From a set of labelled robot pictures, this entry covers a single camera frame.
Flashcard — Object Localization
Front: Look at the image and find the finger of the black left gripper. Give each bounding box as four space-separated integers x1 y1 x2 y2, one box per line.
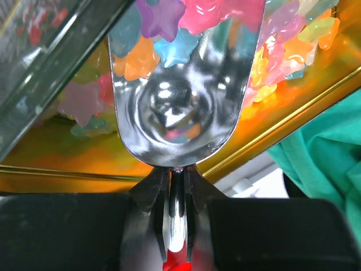
1 1 131 158

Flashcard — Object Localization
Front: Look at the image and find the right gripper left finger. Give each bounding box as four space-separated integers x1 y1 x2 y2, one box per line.
1 168 170 270

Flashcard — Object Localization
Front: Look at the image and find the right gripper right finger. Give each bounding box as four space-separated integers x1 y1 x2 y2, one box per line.
184 166 356 270

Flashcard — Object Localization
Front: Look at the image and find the silver metal scoop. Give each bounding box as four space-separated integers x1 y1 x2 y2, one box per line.
108 1 266 252

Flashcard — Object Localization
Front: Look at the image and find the green t-shirt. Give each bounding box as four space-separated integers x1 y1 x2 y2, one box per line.
268 90 360 240

